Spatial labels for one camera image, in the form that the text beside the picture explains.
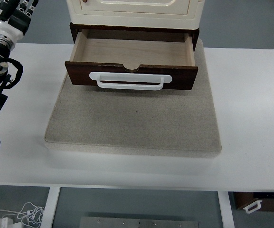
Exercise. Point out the white right table leg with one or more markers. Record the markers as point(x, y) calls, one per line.
point(225, 209)

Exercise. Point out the white left table leg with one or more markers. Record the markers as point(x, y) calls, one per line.
point(50, 207)

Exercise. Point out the grey metal base plate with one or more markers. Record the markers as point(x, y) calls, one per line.
point(101, 222)

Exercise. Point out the dark wooden drawer housing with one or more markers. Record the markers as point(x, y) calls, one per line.
point(136, 33)

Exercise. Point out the white table leg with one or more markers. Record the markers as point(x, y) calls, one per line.
point(225, 209)
point(50, 207)

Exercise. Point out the brown box with white handle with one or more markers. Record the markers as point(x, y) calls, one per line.
point(254, 201)

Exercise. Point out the beige fabric pad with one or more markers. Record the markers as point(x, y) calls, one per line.
point(173, 123)

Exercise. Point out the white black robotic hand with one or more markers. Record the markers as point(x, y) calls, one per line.
point(15, 18)

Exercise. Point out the white drawer handle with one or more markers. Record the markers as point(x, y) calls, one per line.
point(130, 81)

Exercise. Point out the dark wooden drawer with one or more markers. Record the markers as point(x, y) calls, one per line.
point(132, 56)

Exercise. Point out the white power adapter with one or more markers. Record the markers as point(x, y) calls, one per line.
point(6, 222)

